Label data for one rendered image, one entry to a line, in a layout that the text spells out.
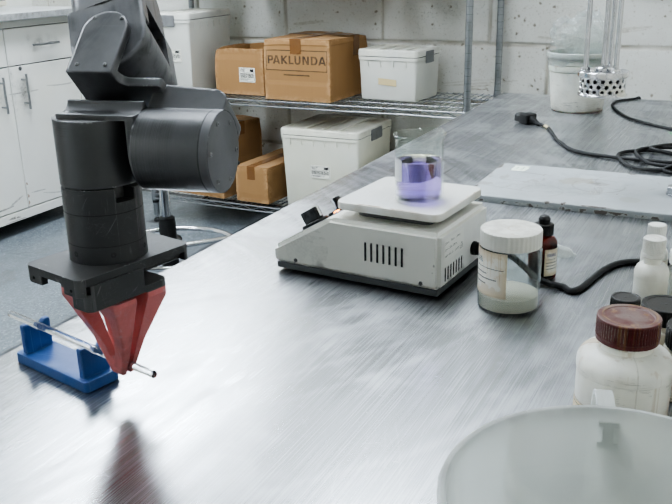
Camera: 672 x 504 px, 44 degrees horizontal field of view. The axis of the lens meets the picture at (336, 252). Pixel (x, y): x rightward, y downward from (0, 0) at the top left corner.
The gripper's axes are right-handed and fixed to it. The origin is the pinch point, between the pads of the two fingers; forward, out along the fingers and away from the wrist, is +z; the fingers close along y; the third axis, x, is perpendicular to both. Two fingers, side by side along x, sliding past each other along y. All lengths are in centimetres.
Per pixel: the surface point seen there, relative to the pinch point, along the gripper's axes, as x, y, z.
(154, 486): -11.3, -6.7, 3.0
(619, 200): -13, 73, 2
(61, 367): 6.9, -1.1, 2.1
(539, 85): 88, 264, 19
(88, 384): 2.9, -1.4, 2.3
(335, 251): 1.7, 29.4, -0.3
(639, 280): -27.6, 37.1, -1.2
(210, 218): 214, 208, 79
